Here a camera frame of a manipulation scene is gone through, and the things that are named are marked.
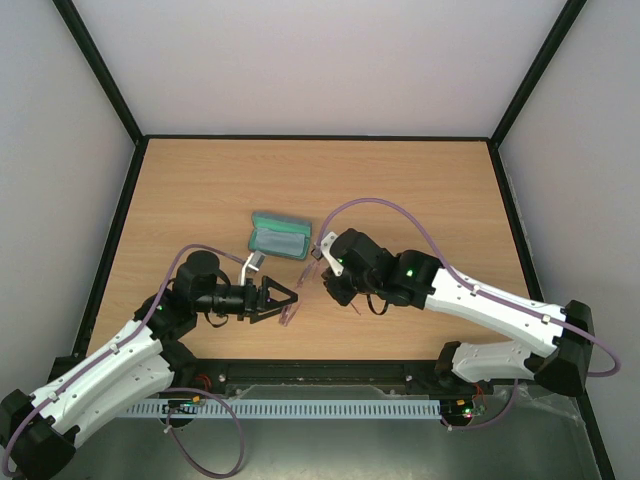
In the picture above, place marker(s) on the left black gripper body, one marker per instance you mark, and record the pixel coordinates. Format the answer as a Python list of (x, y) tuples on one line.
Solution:
[(250, 290)]

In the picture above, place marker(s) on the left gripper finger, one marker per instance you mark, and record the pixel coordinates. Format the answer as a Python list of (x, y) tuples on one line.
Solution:
[(282, 312), (272, 291)]

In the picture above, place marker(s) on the controller board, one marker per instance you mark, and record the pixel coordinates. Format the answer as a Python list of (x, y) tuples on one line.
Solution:
[(465, 409), (185, 406)]

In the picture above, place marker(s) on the pink sunglasses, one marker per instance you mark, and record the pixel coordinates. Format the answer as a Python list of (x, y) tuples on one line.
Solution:
[(307, 276)]

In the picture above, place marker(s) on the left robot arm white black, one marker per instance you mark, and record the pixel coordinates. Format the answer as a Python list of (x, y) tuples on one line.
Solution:
[(41, 431)]

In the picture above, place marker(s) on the grey glasses case green lining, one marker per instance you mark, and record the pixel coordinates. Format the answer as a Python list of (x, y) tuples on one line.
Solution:
[(282, 223)]

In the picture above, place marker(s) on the left controller board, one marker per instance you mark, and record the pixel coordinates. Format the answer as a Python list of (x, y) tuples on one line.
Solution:
[(185, 406)]

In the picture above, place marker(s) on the right controller board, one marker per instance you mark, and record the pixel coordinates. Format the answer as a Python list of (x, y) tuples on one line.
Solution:
[(465, 409)]

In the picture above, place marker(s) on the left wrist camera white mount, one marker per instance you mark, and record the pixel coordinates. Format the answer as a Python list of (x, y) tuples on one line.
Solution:
[(251, 267)]

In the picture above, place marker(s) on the light blue cleaning cloth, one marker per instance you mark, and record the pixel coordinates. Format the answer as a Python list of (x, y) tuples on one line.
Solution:
[(288, 244)]

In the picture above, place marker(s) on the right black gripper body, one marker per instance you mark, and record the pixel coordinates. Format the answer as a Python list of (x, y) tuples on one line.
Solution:
[(337, 284)]

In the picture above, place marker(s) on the light blue slotted cable duct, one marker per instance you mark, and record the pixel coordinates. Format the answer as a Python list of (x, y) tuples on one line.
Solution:
[(255, 409)]

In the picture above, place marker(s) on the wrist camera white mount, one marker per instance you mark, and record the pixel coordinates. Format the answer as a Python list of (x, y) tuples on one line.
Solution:
[(323, 251), (251, 267)]

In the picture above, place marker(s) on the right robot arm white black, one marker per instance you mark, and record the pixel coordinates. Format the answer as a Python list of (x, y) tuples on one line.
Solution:
[(546, 343)]

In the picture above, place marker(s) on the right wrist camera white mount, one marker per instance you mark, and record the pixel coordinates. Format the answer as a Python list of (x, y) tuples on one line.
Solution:
[(323, 251)]

